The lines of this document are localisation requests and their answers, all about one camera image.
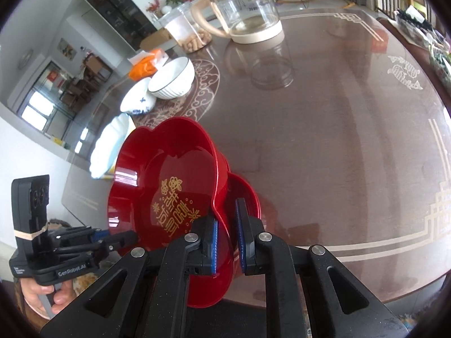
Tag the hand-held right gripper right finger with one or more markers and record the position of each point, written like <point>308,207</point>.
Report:
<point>241,232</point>

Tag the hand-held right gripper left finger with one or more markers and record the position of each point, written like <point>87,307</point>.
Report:
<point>213,246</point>

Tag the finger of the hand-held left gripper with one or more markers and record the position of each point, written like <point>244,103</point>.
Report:
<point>77,234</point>
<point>116,241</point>

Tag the red flower-shaped plate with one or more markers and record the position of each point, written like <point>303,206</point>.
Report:
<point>243,185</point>
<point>169,169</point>

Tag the large scalloped white blue bowl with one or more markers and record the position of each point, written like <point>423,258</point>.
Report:
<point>111,144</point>

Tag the white bowl blue floral print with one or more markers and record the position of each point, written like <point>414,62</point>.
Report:
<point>135,97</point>

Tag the white ribbed bowl dark rim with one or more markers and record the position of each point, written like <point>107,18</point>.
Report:
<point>172,77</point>

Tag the person's left hand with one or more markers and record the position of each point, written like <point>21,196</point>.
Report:
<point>35,294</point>

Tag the dining table with chairs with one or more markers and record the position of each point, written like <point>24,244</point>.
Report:
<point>88,77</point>

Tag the red door sign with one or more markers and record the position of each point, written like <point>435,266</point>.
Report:
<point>53,76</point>

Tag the orange tissue pack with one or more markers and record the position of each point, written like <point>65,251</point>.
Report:
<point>144,68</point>

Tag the round ceiling lamp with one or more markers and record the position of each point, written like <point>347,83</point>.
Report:
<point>26,60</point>

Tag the cardboard box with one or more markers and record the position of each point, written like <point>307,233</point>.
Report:
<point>156,38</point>

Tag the clear plastic snack jar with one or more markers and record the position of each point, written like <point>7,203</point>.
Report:
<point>183,24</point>

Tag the black glass display cabinet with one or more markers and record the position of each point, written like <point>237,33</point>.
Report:
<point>116,7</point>

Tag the red flower plant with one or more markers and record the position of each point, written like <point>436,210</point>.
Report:
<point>153,7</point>

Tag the wall painting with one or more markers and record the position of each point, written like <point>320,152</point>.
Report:
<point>67,49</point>

